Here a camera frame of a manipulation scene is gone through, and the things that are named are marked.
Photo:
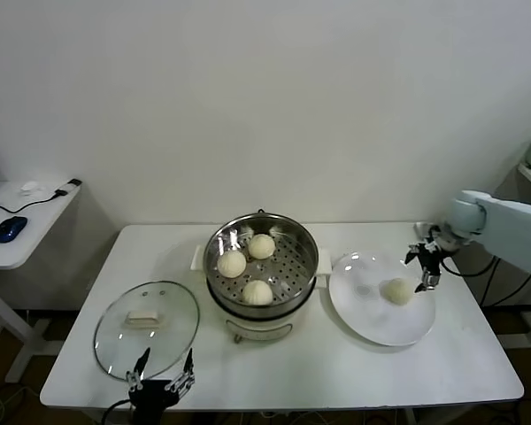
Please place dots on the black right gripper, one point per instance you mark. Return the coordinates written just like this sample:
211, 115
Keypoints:
433, 259

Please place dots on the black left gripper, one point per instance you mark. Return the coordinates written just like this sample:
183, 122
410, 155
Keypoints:
149, 396

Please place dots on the white steamed baozi bun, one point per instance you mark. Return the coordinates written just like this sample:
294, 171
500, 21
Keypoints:
257, 292
261, 246
397, 291
231, 265

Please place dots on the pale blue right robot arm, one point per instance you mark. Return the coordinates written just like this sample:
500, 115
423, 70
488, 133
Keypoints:
513, 226

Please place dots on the stainless steel steamer basket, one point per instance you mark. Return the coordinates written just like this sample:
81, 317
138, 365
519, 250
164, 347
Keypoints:
292, 274

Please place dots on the white round plate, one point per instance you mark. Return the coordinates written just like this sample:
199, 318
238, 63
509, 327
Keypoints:
363, 310

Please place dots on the white side table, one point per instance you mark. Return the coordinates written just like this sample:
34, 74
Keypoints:
26, 248

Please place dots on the blue computer mouse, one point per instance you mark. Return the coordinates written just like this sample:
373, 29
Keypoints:
10, 229

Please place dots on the white crumpled tissue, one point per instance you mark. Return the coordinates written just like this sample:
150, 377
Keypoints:
32, 187

